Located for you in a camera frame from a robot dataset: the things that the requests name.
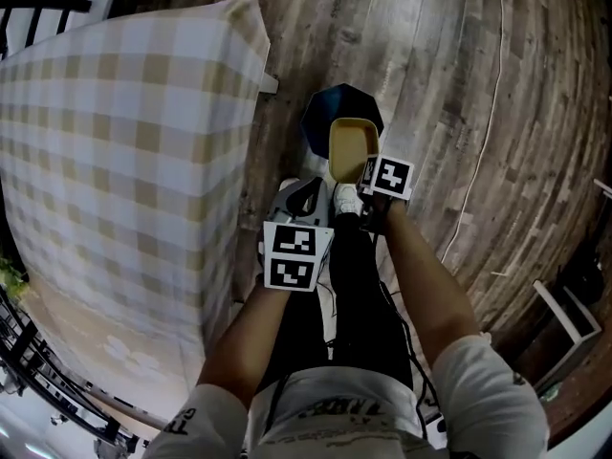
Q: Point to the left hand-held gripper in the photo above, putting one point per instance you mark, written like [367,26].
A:
[291,256]

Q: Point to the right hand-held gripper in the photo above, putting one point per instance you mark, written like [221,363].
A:
[392,176]

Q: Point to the yellow rectangular dish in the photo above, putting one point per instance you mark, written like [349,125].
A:
[349,151]

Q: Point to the dark blue bin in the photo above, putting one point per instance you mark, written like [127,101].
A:
[334,103]

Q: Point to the person's right forearm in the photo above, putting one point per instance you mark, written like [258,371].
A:
[425,285]

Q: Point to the person's left forearm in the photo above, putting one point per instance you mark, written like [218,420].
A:
[244,342]

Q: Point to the person's left white shoe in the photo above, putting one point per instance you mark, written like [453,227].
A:
[287,185]

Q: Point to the person's white shoe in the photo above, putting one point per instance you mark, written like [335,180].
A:
[347,200]
[287,185]

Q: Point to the person's right white shoe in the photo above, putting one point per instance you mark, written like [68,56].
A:
[347,200]

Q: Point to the person's black trousers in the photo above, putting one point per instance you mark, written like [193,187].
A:
[358,285]

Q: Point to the checked tablecloth table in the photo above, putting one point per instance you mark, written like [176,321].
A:
[119,137]

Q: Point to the person's white printed t-shirt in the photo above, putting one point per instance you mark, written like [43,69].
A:
[344,419]

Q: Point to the white metal stand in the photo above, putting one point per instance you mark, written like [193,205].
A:
[574,313]

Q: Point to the tan table runner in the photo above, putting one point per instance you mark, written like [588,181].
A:
[95,337]

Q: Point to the yellow flower bunch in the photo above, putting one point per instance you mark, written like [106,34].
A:
[12,275]

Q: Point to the black metal railing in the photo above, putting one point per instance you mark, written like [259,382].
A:
[19,340]

